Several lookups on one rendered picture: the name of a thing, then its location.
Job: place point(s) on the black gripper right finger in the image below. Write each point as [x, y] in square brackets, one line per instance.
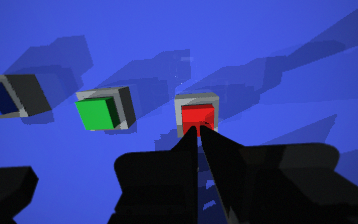
[233, 167]

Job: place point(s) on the red button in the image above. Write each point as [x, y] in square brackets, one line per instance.
[195, 110]

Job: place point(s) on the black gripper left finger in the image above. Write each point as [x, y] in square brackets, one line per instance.
[176, 166]

